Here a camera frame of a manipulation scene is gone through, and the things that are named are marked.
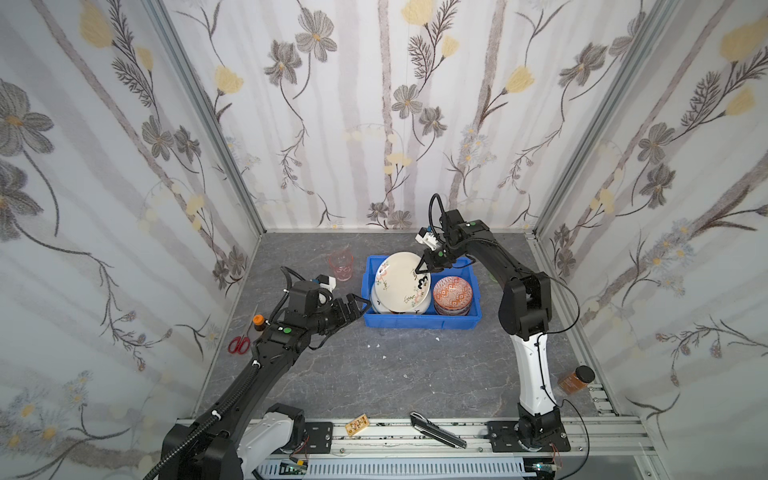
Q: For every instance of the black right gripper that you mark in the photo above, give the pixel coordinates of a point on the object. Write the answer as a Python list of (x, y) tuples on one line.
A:
[(437, 257)]

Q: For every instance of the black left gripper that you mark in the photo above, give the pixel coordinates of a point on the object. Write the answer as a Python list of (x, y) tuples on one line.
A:
[(344, 310)]

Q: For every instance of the cream plate underneath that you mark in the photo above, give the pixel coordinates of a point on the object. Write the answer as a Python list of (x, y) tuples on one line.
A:
[(397, 285)]

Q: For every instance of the orange blue patterned bowl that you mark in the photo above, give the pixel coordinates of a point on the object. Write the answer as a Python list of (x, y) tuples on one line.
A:
[(452, 296)]

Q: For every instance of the pink transparent cup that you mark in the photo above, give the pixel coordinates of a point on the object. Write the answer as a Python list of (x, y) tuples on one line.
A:
[(341, 263)]

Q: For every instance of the watermelon pattern plate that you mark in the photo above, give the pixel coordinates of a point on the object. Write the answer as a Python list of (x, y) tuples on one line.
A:
[(380, 308)]

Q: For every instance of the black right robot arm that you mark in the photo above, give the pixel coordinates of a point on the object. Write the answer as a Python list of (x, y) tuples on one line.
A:
[(525, 312)]

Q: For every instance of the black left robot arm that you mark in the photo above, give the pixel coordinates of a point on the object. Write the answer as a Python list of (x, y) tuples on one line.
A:
[(208, 447)]

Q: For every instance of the blue plastic bin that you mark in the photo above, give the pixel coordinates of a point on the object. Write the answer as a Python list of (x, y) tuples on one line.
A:
[(431, 319)]

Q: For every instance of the brown bottle orange cap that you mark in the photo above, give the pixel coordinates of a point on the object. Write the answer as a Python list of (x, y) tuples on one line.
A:
[(259, 323)]

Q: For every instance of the small wooden block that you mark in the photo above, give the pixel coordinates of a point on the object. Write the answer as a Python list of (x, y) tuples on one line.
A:
[(357, 425)]

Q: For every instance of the red scissors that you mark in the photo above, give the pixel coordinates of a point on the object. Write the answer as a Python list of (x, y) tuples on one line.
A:
[(240, 344)]

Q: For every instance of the black folding tool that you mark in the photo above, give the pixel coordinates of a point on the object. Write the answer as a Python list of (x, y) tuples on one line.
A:
[(430, 430)]

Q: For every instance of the brown bottle black cap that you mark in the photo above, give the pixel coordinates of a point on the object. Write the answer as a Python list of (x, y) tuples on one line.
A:
[(577, 380)]

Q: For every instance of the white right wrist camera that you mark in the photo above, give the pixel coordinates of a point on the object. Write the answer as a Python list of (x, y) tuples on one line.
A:
[(427, 237)]

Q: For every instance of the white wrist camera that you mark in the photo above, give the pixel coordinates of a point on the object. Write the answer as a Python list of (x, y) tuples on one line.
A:
[(427, 237), (326, 282)]

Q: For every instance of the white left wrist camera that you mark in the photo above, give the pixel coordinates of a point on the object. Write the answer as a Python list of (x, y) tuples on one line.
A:
[(326, 282)]

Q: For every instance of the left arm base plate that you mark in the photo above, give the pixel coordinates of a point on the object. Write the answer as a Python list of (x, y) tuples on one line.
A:
[(318, 437)]

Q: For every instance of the aluminium rail frame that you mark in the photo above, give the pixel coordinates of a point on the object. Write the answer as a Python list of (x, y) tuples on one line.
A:
[(601, 448)]

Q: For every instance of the white perforated cable tray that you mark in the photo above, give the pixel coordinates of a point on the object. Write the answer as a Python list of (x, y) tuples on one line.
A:
[(381, 468)]

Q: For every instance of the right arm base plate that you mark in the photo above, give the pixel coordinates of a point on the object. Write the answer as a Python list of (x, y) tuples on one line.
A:
[(515, 436)]

